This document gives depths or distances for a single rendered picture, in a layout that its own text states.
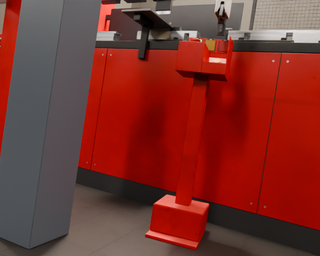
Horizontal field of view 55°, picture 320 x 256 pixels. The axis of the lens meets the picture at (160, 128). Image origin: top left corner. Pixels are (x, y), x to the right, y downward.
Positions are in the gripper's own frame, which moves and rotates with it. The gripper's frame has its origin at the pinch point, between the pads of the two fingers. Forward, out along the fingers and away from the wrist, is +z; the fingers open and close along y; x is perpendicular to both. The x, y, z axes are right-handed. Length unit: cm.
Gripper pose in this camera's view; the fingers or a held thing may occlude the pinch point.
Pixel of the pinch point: (220, 30)
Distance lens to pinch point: 132.3
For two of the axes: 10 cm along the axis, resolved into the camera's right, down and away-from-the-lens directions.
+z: -1.1, 9.9, 1.1
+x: 9.4, 1.4, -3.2
